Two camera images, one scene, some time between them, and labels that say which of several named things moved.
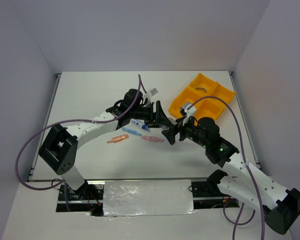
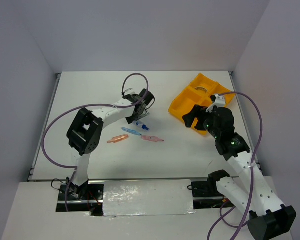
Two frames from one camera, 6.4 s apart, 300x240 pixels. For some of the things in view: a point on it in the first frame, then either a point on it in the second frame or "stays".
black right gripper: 170,134 → 188,118
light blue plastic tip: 131,131 stays
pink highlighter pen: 153,138 stays
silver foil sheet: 124,198 stays
